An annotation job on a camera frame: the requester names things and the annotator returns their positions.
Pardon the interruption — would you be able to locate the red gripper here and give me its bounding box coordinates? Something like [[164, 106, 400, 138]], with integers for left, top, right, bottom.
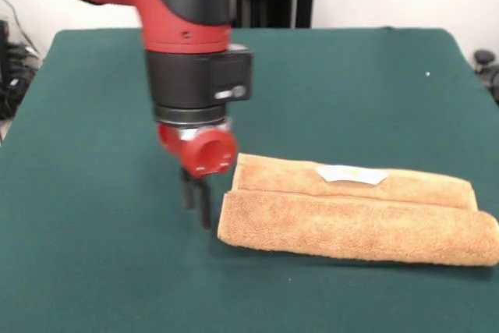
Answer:
[[157, 117, 239, 231]]

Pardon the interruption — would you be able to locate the tan terry towel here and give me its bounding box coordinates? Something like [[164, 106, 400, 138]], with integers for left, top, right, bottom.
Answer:
[[217, 152, 499, 267]]

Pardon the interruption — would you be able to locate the dark green table cloth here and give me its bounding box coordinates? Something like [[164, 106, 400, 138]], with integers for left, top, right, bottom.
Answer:
[[0, 27, 499, 333]]

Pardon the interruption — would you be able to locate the dark grey stand base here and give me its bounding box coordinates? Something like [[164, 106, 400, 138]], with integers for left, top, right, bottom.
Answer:
[[472, 48, 499, 107], [0, 19, 42, 122]]

